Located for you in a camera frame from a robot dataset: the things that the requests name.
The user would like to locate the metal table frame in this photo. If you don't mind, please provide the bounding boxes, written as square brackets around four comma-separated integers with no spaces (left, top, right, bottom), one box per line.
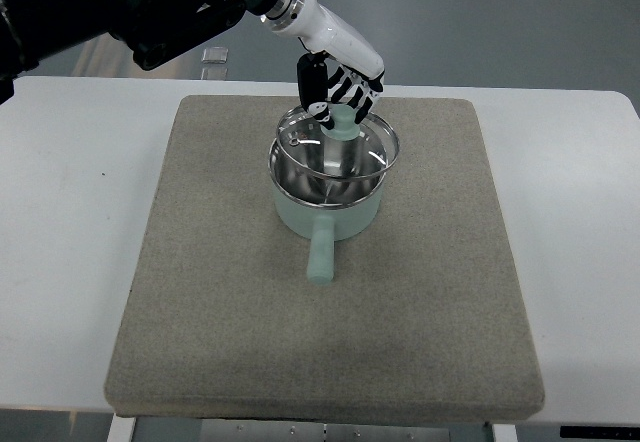
[107,411,519,442]

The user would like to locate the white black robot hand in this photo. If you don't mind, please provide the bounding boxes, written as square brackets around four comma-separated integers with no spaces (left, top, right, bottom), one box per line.
[262,0,385,130]

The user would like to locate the glass lid with green knob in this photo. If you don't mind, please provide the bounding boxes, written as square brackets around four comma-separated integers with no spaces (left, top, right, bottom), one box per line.
[275,104,400,181]

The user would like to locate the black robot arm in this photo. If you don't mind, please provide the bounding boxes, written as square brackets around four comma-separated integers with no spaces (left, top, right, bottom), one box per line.
[1,0,278,101]

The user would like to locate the grey fabric mat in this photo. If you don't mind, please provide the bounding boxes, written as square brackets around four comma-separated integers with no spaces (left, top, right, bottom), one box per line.
[104,95,545,425]

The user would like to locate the clear floor plate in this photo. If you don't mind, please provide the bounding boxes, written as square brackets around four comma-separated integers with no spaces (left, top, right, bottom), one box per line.
[201,47,229,64]

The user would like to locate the mint green pot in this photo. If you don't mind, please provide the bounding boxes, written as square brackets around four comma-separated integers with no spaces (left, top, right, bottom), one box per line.
[268,142,384,285]

